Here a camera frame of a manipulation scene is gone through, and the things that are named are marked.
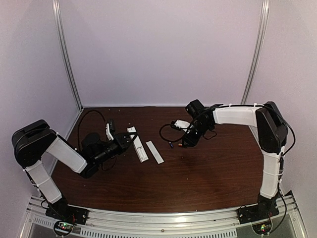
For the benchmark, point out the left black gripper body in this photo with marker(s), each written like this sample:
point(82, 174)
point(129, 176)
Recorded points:
point(119, 148)

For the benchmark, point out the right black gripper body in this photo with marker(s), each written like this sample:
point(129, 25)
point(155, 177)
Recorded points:
point(194, 140)

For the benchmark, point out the white remote control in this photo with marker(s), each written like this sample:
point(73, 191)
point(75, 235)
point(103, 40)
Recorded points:
point(138, 146)

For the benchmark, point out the white battery cover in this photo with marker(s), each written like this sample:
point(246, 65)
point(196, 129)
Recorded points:
point(154, 152)

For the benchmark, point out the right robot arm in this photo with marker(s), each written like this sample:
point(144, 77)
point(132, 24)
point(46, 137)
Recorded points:
point(271, 128)

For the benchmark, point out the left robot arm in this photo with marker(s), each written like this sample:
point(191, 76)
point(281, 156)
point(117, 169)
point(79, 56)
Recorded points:
point(33, 141)

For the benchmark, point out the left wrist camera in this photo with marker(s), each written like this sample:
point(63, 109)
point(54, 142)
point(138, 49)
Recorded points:
point(110, 129)

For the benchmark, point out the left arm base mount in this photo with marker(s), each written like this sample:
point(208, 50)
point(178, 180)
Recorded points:
point(67, 213)

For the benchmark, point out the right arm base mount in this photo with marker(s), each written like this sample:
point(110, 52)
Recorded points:
point(249, 214)

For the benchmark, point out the right aluminium frame post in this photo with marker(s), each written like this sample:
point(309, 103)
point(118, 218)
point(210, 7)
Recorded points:
point(262, 27)

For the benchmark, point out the aluminium frame post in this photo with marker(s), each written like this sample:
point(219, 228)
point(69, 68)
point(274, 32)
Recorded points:
point(66, 60)
point(262, 27)

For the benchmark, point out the left aluminium frame post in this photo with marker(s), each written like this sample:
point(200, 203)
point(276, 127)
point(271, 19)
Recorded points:
point(66, 60)

